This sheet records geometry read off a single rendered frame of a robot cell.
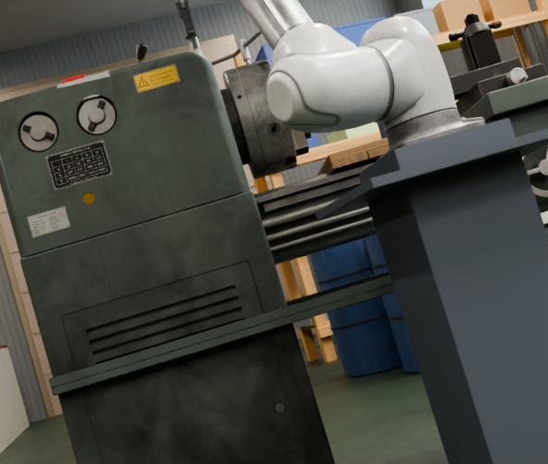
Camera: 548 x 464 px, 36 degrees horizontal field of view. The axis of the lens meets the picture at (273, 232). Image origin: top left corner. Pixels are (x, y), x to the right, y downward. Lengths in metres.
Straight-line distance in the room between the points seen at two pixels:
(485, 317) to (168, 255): 0.83
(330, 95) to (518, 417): 0.70
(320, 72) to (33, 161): 0.86
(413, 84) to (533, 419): 0.68
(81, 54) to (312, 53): 8.38
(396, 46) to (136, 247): 0.82
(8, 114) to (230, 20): 8.06
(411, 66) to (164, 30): 8.41
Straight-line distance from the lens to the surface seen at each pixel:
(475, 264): 1.65
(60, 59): 9.94
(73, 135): 2.17
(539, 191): 2.18
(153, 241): 2.10
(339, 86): 1.61
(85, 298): 2.12
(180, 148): 2.12
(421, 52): 1.75
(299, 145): 2.32
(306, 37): 1.67
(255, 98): 2.25
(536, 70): 2.32
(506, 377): 1.67
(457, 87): 2.35
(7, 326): 9.50
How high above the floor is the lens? 0.61
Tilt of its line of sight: 4 degrees up
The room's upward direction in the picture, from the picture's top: 17 degrees counter-clockwise
